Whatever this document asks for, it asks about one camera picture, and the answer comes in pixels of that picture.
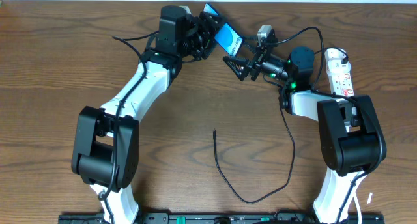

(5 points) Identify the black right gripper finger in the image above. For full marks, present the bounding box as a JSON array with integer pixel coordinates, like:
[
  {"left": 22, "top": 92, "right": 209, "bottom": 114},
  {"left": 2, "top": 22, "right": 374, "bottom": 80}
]
[
  {"left": 223, "top": 56, "right": 250, "bottom": 81},
  {"left": 243, "top": 36, "right": 259, "bottom": 53}
]

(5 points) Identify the blue Samsung Galaxy smartphone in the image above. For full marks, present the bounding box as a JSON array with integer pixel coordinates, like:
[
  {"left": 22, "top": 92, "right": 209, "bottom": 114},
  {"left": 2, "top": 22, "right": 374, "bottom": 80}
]
[{"left": 201, "top": 3, "right": 244, "bottom": 57}]

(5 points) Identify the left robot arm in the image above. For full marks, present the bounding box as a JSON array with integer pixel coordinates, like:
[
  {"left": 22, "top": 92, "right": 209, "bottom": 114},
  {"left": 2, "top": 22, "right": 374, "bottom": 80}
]
[{"left": 71, "top": 5, "right": 227, "bottom": 223}]

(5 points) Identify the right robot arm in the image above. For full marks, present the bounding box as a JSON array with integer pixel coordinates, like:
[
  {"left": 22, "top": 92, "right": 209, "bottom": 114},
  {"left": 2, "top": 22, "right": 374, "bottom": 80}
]
[{"left": 223, "top": 36, "right": 386, "bottom": 223}]

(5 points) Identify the white USB charger plug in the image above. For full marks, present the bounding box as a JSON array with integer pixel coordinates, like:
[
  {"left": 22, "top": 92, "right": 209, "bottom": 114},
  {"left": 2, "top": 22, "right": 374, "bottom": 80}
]
[{"left": 324, "top": 47, "right": 349, "bottom": 64}]

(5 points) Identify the white power strip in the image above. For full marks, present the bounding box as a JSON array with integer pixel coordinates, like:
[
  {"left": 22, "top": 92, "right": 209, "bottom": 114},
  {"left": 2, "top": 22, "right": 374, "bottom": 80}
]
[{"left": 326, "top": 59, "right": 354, "bottom": 97}]

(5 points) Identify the small white paper scrap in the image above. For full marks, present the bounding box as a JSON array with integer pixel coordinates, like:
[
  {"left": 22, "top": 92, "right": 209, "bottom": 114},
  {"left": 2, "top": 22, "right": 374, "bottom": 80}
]
[{"left": 367, "top": 192, "right": 373, "bottom": 204}]

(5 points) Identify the black USB charging cable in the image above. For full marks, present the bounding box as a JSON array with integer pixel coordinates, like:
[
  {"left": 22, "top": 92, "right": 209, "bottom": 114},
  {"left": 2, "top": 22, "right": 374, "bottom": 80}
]
[{"left": 212, "top": 46, "right": 349, "bottom": 204}]

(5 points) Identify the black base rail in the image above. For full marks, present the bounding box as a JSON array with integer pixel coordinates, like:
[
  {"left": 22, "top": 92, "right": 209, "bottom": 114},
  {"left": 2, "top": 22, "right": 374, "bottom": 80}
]
[{"left": 57, "top": 210, "right": 385, "bottom": 224}]

